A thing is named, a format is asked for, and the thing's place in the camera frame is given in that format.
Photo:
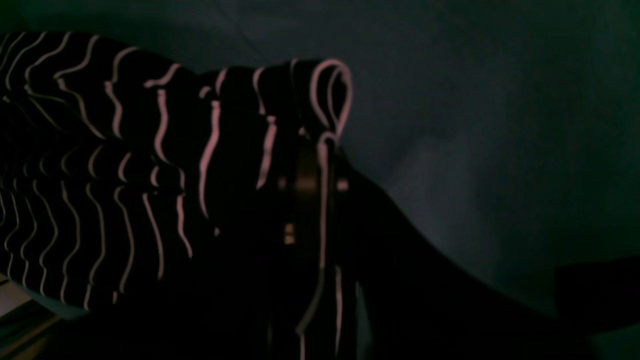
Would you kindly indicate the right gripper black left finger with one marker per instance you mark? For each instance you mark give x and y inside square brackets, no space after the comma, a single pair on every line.
[249,294]

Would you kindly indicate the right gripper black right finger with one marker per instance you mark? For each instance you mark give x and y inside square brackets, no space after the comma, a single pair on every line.
[419,304]

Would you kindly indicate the navy white striped t-shirt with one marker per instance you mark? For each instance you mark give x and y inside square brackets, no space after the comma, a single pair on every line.
[118,165]

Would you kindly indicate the teal table cloth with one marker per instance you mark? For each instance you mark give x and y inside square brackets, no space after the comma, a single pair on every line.
[507,131]

